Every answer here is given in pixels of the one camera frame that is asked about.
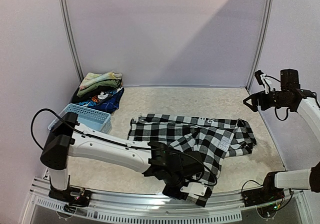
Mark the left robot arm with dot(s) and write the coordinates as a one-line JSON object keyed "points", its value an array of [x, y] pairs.
{"points": [[70, 138]]}

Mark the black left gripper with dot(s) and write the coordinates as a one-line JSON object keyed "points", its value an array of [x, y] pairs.
{"points": [[168, 191]]}

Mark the green folded garment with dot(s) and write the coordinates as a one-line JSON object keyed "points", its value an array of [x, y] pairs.
{"points": [[99, 87]]}

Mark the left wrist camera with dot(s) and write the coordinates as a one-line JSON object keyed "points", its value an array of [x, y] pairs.
{"points": [[195, 188]]}

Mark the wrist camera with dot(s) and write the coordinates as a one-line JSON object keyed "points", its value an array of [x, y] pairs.
{"points": [[264, 81], [195, 188]]}

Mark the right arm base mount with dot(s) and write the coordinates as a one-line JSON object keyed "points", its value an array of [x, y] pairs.
{"points": [[267, 192]]}

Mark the black white checkered shirt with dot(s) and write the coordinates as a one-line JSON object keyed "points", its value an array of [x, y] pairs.
{"points": [[214, 139]]}

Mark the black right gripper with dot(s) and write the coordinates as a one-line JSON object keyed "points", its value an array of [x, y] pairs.
{"points": [[259, 102]]}

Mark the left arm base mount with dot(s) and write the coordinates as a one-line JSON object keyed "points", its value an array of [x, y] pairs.
{"points": [[75, 197]]}

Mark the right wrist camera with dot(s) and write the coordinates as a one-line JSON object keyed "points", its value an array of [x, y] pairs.
{"points": [[264, 81]]}

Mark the left aluminium frame post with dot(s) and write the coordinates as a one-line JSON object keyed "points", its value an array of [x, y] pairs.
{"points": [[71, 39]]}

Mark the right aluminium frame post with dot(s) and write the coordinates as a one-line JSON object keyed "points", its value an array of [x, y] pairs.
{"points": [[261, 40]]}

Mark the light blue plastic basket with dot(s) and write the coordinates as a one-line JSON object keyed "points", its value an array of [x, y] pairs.
{"points": [[94, 119]]}

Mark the aluminium front rail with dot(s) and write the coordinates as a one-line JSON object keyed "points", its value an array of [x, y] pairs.
{"points": [[118, 208]]}

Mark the floral pastel cloth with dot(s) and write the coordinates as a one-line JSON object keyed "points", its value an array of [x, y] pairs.
{"points": [[92, 78]]}

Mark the aluminium frame post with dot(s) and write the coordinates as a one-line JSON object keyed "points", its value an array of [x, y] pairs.
{"points": [[71, 39], [261, 40]]}

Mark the blue patterned garment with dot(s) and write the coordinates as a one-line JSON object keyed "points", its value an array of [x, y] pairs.
{"points": [[108, 101]]}

